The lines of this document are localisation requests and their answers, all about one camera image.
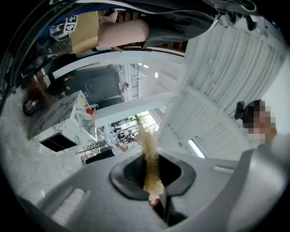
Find black metal railing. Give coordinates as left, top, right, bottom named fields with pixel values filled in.
left=130, top=63, right=139, bottom=99

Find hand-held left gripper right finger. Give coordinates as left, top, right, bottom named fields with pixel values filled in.
left=158, top=150, right=238, bottom=228

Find yellow sponge cloth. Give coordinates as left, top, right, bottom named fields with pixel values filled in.
left=135, top=123, right=165, bottom=197

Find brown cardboard box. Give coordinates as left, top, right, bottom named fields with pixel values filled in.
left=69, top=11, right=100, bottom=54

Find marble pattern sink cabinet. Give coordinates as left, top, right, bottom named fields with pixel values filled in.
left=28, top=90, right=98, bottom=156

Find white pillar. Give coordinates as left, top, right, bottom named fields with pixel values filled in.
left=94, top=92, right=181, bottom=129

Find ceiling tube lamp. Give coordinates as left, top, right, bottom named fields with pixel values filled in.
left=188, top=139, right=206, bottom=159

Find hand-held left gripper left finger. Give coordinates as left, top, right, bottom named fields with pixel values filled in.
left=37, top=155, right=169, bottom=232

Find metal wire rack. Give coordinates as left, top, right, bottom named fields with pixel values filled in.
left=76, top=140, right=107, bottom=155

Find white slanted stair beam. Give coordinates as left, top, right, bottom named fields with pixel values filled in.
left=52, top=51, right=184, bottom=79

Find dark grey floor appliance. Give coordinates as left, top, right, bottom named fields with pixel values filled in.
left=48, top=63, right=125, bottom=107

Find black round floor device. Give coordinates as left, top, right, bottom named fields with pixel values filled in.
left=23, top=98, right=40, bottom=117

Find black head-mounted camera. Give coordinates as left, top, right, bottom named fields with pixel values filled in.
left=234, top=101, right=247, bottom=121

